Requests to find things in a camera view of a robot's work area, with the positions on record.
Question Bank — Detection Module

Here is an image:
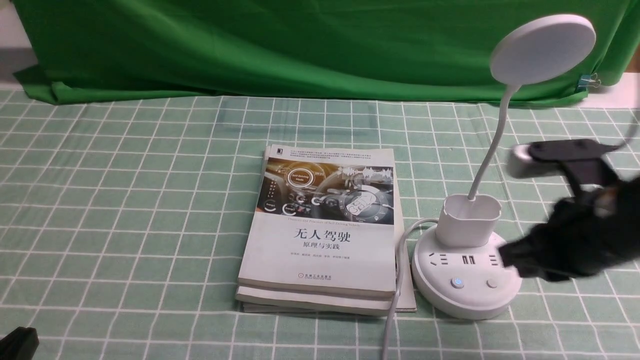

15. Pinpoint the blue binder clip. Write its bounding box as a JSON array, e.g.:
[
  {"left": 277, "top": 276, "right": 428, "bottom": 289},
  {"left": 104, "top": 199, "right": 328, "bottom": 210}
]
[{"left": 576, "top": 73, "right": 602, "bottom": 92}]

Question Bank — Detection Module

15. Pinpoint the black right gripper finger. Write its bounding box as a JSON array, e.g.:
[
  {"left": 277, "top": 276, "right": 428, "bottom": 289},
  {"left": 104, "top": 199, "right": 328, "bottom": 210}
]
[{"left": 498, "top": 239, "right": 551, "bottom": 279}]

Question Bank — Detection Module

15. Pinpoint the top self-driving textbook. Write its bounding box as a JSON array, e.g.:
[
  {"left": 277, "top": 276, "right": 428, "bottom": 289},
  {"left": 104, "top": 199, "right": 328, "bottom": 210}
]
[{"left": 237, "top": 145, "right": 397, "bottom": 299}]

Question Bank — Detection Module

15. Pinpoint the bottom textbook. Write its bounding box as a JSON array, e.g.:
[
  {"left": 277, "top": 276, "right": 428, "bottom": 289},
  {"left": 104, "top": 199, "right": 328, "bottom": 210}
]
[{"left": 235, "top": 285, "right": 393, "bottom": 317}]

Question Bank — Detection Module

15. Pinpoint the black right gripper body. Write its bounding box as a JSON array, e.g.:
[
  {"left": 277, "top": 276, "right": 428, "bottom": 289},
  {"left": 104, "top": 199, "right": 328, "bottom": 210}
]
[{"left": 530, "top": 177, "right": 640, "bottom": 281}]

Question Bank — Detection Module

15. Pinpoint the green checkered tablecloth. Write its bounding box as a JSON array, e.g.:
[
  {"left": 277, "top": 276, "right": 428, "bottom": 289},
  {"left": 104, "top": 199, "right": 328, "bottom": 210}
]
[{"left": 0, "top": 89, "right": 639, "bottom": 360}]

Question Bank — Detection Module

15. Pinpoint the black object at corner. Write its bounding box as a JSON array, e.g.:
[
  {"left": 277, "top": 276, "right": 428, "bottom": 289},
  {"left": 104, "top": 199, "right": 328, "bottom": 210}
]
[{"left": 0, "top": 326, "right": 40, "bottom": 360}]

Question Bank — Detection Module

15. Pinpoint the green backdrop cloth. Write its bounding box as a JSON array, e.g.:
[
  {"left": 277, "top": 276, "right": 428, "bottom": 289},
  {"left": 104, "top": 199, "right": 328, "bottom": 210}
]
[{"left": 13, "top": 0, "right": 639, "bottom": 106}]

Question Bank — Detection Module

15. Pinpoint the white desk lamp with sockets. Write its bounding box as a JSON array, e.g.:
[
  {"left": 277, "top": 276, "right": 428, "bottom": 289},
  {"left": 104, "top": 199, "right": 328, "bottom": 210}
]
[{"left": 411, "top": 14, "right": 597, "bottom": 321}]

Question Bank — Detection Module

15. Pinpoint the white lamp power cable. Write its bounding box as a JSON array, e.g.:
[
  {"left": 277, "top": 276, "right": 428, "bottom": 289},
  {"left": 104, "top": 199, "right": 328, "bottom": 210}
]
[{"left": 381, "top": 217, "right": 440, "bottom": 360}]

